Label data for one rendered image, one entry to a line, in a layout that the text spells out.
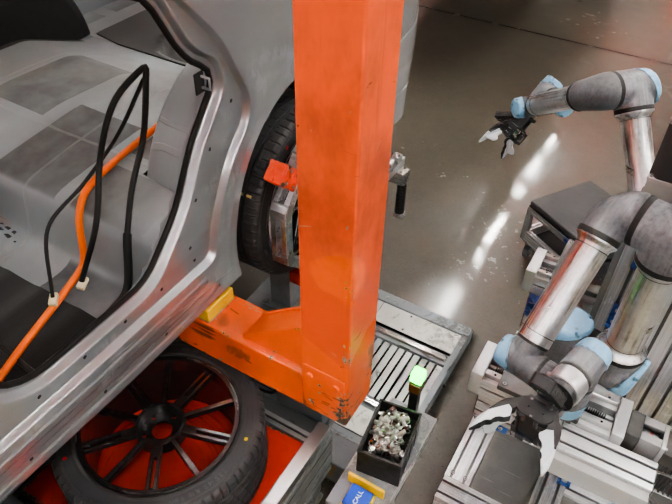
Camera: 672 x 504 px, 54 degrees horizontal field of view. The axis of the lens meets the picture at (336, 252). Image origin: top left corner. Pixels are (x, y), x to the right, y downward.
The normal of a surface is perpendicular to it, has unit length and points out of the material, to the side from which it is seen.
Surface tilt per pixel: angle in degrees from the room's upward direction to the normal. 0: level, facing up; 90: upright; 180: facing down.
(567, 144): 0
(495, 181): 0
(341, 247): 90
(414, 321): 0
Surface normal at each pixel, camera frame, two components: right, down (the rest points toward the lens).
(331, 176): -0.51, 0.57
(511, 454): 0.02, -0.74
